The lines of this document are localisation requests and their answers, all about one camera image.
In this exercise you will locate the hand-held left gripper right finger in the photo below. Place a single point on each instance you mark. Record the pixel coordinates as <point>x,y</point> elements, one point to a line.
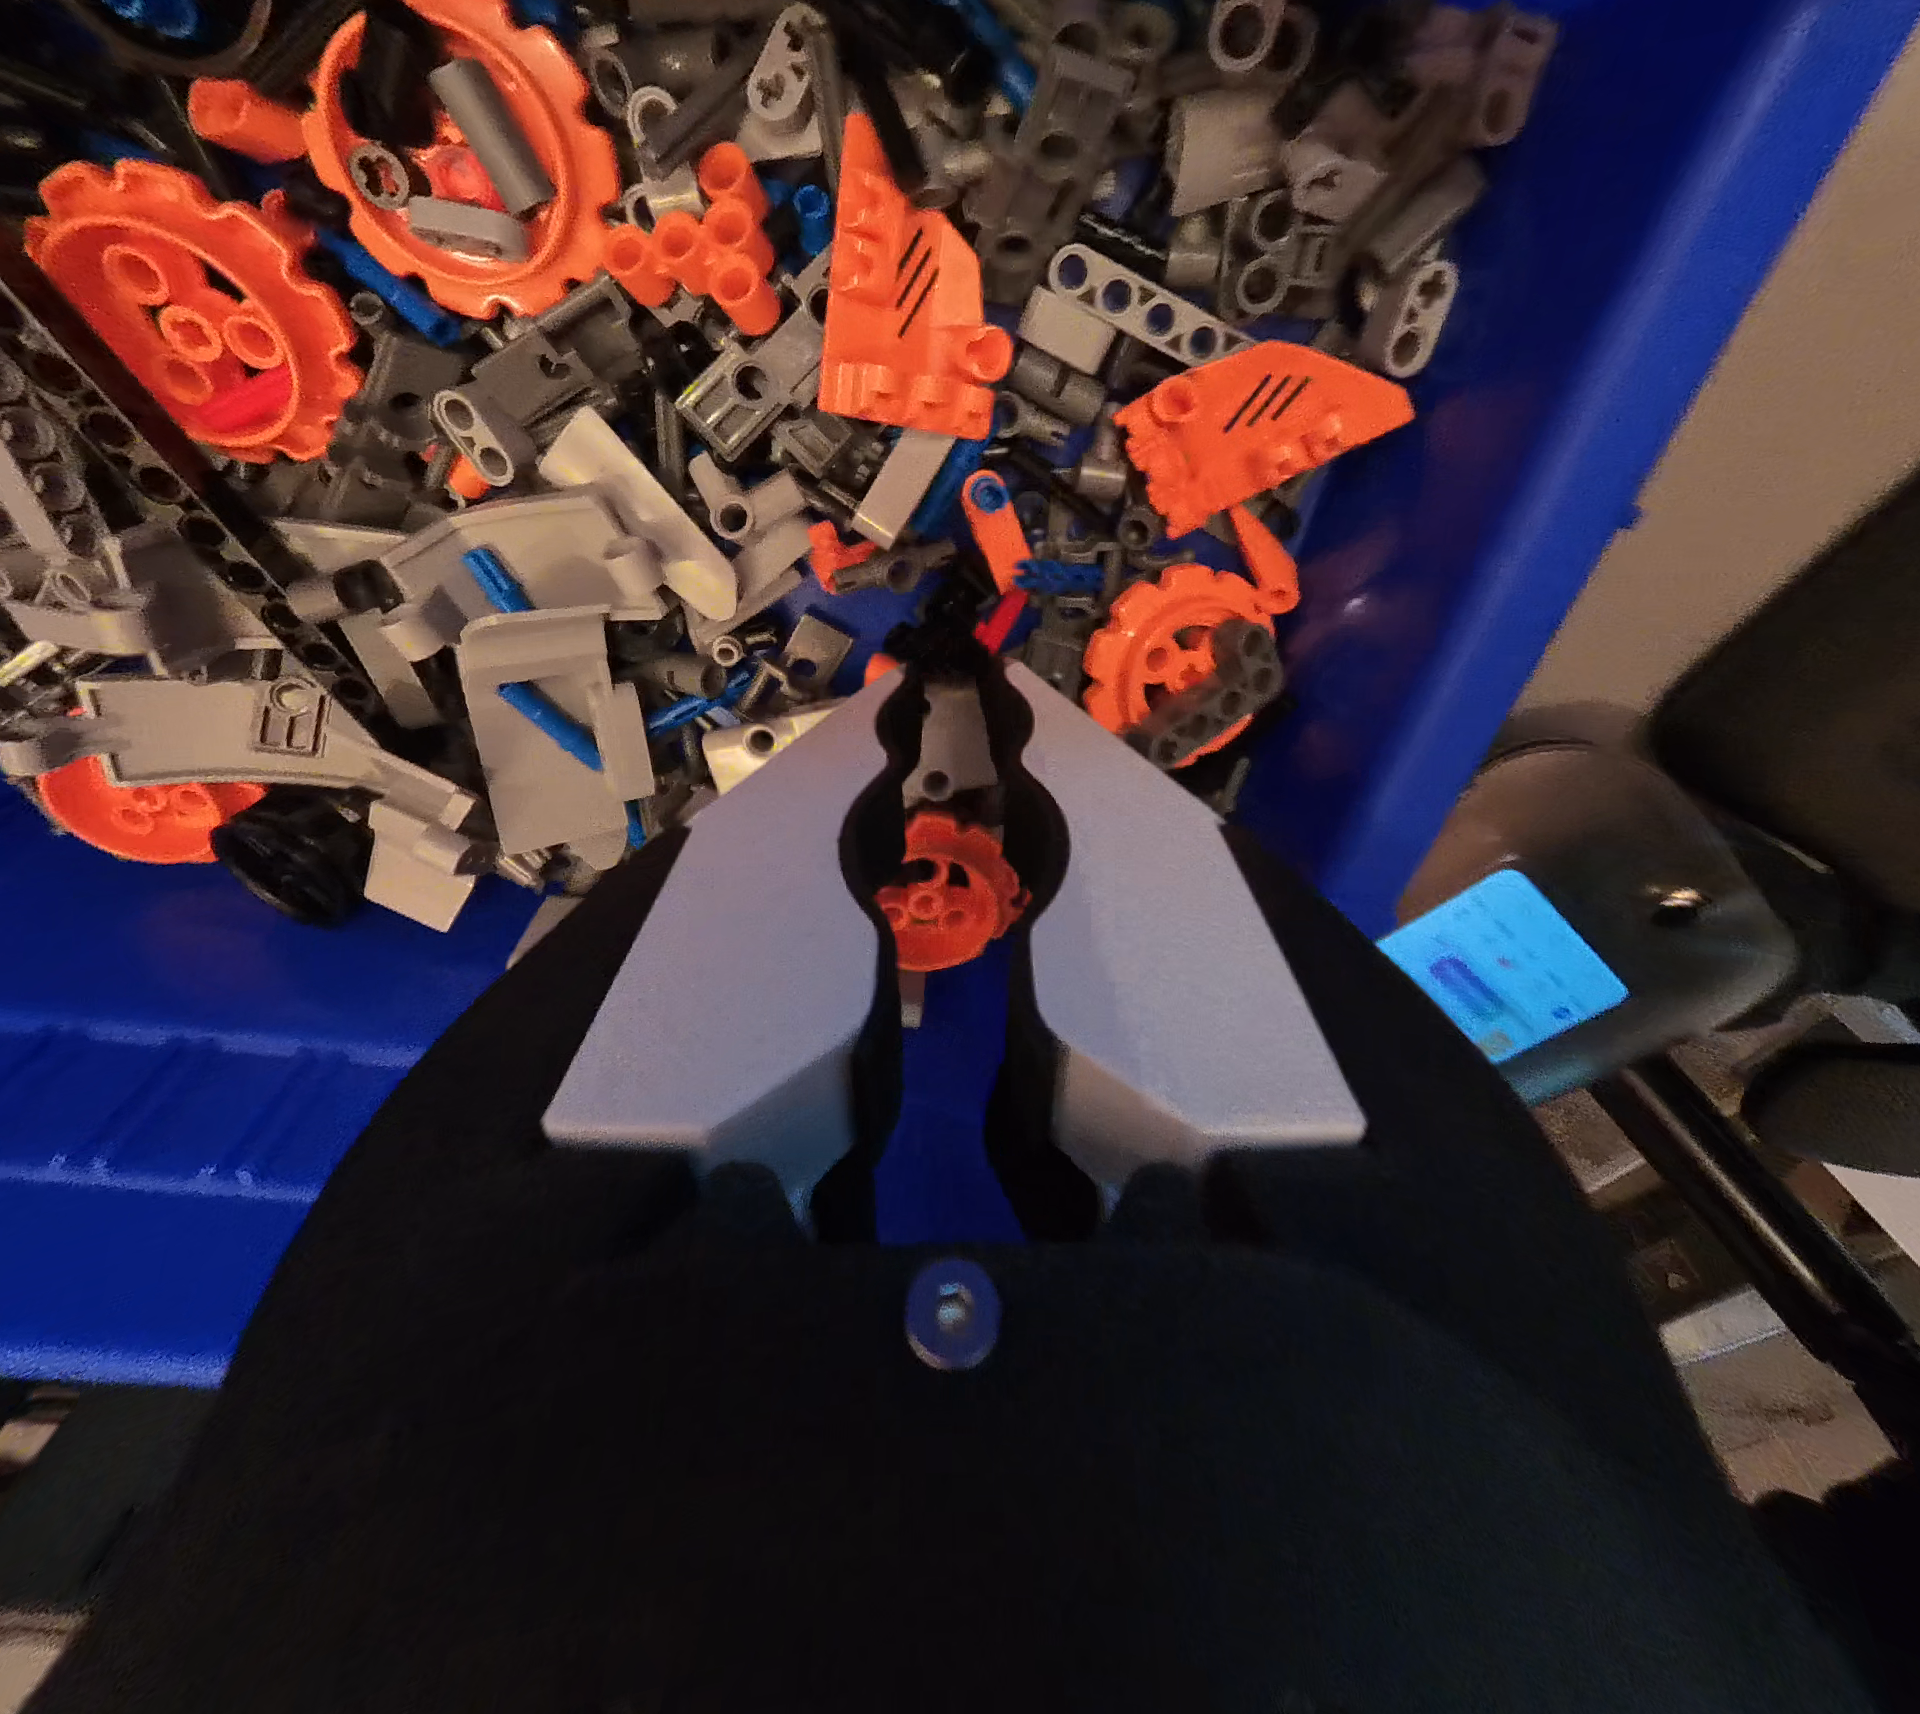
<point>1185,995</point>

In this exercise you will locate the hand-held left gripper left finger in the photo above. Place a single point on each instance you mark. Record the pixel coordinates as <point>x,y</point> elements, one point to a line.
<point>721,995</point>

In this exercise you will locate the orange sprocket with grey beam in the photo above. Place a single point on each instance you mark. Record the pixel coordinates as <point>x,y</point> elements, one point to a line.
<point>1171,664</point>

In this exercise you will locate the small grey connector piece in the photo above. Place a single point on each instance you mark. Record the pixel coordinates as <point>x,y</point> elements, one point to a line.
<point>949,738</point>

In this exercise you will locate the blue plastic bin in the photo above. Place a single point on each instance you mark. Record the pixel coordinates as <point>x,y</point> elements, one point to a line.
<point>1501,544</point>

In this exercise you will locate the pile of plastic building pieces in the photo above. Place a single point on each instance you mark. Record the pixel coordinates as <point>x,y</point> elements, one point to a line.
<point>181,305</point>

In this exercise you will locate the smartphone in leather holder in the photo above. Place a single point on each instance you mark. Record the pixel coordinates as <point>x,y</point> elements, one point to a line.
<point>1501,964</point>

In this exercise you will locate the black metal bar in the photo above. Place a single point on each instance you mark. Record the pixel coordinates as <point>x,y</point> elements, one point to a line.
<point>1725,1188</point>

